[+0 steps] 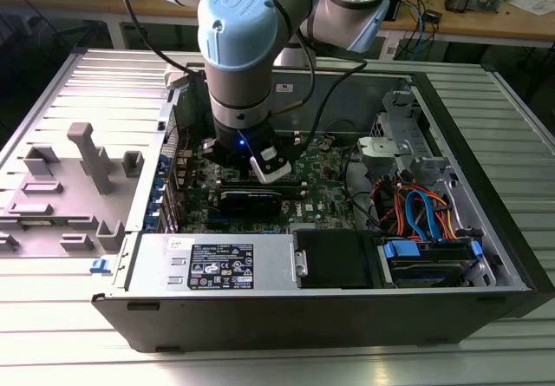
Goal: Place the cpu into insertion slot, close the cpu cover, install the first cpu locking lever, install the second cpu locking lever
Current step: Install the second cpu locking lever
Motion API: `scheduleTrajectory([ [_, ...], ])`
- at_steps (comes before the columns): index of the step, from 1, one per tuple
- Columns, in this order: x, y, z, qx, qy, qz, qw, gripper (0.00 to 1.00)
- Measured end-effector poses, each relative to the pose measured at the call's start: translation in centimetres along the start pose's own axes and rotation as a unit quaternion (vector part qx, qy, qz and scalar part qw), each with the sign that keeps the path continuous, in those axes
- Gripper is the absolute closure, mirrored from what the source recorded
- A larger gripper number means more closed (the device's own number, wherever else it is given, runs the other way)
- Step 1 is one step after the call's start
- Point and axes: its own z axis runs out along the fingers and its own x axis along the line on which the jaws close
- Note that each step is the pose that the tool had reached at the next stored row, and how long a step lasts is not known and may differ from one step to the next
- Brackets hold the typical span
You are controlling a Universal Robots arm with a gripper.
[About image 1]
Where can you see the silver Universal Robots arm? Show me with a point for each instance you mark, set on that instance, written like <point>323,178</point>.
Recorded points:
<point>238,34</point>

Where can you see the black RAM slot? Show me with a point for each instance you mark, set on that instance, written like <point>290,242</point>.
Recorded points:
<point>294,192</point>
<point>234,180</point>
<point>260,188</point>
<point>234,184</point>

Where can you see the black graphics card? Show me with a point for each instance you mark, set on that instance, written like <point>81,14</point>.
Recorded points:
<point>251,206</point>

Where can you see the white case sticker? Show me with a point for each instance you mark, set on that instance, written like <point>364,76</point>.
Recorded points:
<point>285,87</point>

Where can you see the grey plastic block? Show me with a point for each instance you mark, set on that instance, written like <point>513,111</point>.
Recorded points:
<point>175,73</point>

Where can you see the coin cell battery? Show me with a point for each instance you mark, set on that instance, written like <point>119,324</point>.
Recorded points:
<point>326,145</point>

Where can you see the green motherboard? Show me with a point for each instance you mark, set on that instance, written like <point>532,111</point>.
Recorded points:
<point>321,195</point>

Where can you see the silver power supply unit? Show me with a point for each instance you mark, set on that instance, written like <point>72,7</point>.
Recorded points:
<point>152,256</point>

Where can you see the grey parts rack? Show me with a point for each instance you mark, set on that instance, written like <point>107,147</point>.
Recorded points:
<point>65,195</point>

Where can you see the black open PC case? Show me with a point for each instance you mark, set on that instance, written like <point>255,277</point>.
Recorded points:
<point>260,316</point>

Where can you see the silver drive cage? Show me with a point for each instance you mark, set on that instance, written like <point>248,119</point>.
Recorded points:
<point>403,113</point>

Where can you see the small blue plastic clip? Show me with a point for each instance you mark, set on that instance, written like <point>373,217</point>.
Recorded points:
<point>99,266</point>

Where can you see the blue disk carrier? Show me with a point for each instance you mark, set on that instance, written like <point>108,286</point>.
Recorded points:
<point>401,249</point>

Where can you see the hard disk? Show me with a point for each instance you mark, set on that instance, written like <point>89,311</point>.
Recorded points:
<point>429,268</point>

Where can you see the small black box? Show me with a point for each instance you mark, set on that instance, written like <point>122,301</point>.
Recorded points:
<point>432,16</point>

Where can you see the wooden desk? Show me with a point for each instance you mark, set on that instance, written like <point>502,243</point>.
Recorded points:
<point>477,26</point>

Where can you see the white paper sheet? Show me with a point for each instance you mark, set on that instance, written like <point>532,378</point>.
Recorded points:
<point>533,5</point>

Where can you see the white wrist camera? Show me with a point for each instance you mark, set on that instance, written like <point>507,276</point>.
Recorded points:
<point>273,171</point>

